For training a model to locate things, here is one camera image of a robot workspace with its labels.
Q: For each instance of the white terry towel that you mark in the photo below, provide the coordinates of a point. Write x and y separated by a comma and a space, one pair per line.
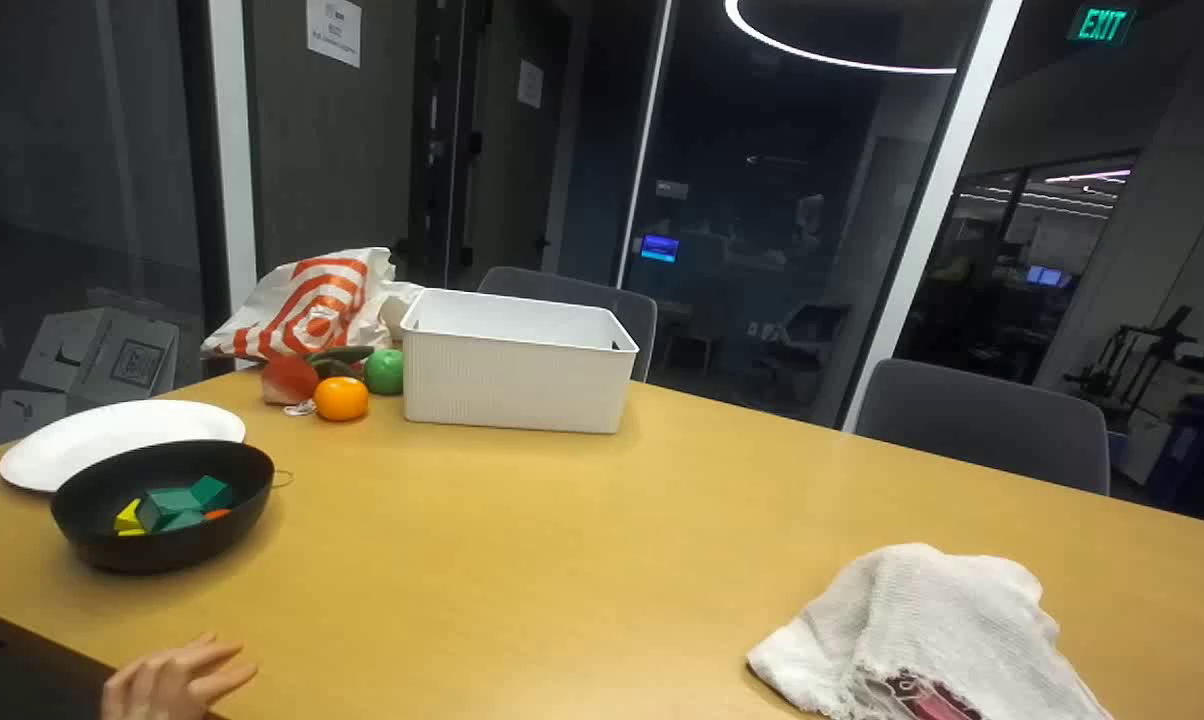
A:
941, 608

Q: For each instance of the teal toy block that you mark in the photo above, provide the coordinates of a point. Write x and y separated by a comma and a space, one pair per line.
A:
210, 488

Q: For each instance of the green apple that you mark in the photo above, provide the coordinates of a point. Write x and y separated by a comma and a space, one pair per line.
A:
386, 375

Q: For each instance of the white door frame post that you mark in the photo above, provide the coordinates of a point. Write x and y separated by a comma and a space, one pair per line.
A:
235, 147

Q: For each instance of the person's bare hand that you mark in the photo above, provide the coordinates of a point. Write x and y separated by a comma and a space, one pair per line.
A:
160, 686

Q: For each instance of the stacked cardboard boxes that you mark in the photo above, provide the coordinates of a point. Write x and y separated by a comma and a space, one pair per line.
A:
93, 366

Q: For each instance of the white plate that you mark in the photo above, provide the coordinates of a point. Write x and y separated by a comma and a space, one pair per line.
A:
83, 440

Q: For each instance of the small grey office chair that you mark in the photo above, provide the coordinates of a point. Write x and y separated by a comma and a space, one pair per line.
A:
544, 286

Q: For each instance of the orange fruit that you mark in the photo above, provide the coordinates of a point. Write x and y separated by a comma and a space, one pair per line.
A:
340, 397

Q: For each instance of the black bowl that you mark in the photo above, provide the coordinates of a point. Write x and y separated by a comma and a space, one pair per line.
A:
103, 540

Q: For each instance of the wide grey office chair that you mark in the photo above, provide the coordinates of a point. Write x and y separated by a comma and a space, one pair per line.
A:
984, 423

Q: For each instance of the wide white window post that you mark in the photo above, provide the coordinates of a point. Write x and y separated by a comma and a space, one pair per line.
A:
941, 186

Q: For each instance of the red white striped cloth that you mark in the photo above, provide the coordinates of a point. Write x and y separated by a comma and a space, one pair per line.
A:
309, 309

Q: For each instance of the blue glowing screen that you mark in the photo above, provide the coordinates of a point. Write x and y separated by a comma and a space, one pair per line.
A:
657, 248

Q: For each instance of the red fruit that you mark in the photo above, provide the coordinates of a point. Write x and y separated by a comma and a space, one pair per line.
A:
288, 379

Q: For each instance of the green exit sign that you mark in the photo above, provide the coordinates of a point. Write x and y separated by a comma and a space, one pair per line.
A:
1101, 26

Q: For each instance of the green toy block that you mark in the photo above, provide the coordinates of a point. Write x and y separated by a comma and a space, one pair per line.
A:
168, 509

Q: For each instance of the distant lit monitor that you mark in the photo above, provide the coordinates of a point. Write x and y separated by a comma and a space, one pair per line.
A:
1050, 276

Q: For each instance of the yellow toy block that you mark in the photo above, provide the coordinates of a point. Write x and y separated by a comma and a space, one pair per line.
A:
131, 521

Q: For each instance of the white plastic bin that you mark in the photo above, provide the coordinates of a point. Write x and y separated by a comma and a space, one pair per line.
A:
515, 375

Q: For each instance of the thin white glass divider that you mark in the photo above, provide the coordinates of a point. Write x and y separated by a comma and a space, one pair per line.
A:
647, 147

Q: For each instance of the white paper door sign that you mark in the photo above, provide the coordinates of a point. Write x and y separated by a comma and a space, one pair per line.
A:
334, 29

